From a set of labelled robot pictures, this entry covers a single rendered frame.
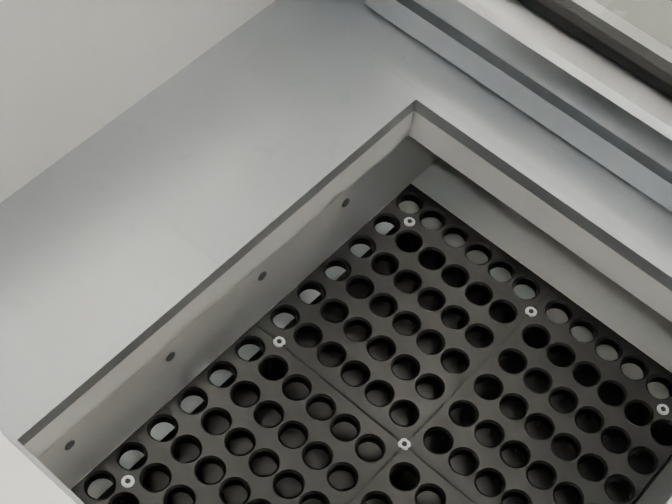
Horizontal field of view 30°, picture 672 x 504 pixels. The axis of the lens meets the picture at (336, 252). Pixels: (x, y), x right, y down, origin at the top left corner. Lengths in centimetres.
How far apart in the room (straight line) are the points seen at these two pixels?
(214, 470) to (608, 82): 24
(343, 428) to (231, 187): 12
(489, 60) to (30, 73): 21
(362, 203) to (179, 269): 16
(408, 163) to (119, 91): 18
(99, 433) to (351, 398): 12
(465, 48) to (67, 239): 20
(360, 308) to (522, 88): 13
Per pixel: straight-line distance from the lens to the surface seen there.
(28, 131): 54
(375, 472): 54
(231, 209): 55
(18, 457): 48
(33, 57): 52
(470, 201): 70
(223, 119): 58
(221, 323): 61
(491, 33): 58
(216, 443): 54
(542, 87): 59
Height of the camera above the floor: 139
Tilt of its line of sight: 56 degrees down
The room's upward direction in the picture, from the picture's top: 7 degrees clockwise
